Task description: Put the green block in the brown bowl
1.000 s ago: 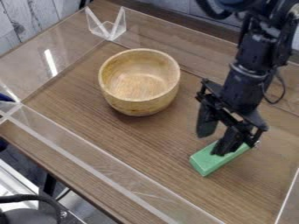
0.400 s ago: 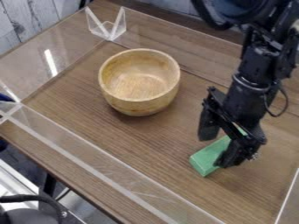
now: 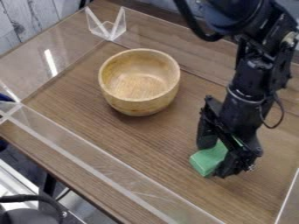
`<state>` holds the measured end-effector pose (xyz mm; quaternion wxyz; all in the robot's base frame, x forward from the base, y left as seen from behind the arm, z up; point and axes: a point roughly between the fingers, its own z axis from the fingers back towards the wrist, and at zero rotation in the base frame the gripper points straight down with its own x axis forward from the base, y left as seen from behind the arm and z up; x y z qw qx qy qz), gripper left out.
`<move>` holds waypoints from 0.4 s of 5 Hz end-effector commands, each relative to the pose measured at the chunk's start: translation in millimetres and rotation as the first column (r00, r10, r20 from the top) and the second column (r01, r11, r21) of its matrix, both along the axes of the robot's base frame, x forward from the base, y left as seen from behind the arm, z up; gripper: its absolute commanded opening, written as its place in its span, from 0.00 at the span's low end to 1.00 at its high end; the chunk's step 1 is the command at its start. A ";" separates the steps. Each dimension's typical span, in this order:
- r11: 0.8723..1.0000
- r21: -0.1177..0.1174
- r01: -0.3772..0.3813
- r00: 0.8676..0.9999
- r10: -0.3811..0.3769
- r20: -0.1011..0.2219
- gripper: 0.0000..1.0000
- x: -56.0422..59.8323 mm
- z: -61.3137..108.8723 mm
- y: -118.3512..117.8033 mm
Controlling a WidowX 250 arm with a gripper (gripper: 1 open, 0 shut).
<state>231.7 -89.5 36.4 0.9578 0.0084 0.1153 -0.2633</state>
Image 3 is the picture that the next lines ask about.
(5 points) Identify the clear acrylic tray enclosure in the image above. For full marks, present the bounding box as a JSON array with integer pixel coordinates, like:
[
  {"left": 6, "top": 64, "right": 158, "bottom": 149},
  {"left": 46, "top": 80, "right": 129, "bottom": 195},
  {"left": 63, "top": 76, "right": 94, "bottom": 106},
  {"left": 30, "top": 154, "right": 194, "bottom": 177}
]
[{"left": 0, "top": 10, "right": 299, "bottom": 224}]

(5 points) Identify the black table leg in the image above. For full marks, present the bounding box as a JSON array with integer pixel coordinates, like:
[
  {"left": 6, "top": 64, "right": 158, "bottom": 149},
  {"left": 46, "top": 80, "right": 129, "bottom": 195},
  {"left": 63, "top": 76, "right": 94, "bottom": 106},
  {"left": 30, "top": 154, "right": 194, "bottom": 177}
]
[{"left": 43, "top": 174, "right": 58, "bottom": 197}]

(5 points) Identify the light wooden bowl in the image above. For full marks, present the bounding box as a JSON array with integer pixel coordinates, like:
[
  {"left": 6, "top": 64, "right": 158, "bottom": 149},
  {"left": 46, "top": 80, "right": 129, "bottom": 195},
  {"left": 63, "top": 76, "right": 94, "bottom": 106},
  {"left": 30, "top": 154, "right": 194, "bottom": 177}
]
[{"left": 98, "top": 48, "right": 182, "bottom": 116}]

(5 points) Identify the green rectangular block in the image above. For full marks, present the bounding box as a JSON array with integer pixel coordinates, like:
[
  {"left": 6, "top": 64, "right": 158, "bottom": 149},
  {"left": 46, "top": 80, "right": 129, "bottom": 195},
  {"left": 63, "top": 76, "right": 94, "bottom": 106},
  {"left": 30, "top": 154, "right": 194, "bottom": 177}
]
[{"left": 190, "top": 136, "right": 229, "bottom": 178}]

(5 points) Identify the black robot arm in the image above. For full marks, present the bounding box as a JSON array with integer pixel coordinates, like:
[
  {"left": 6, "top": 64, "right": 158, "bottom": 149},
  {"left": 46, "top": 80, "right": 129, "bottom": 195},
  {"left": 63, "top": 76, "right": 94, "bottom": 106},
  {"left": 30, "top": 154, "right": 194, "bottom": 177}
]
[{"left": 174, "top": 0, "right": 299, "bottom": 179}]

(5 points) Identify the black cable lower left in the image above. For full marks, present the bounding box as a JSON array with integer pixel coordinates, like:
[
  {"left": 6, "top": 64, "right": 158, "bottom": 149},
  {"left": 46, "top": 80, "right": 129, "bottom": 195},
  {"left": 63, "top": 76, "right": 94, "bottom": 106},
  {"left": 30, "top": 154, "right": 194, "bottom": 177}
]
[{"left": 0, "top": 194, "right": 66, "bottom": 224}]

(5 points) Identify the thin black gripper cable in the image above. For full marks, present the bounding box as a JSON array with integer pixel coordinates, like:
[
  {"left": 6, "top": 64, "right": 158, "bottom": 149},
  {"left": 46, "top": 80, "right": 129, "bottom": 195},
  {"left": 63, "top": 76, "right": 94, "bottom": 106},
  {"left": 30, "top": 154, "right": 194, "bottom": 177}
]
[{"left": 258, "top": 93, "right": 286, "bottom": 130}]

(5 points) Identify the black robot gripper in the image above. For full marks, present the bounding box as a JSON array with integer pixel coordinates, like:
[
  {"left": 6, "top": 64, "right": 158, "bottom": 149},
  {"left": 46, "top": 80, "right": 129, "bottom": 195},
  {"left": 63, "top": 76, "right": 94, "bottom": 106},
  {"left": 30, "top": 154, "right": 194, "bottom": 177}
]
[{"left": 197, "top": 96, "right": 263, "bottom": 179}]

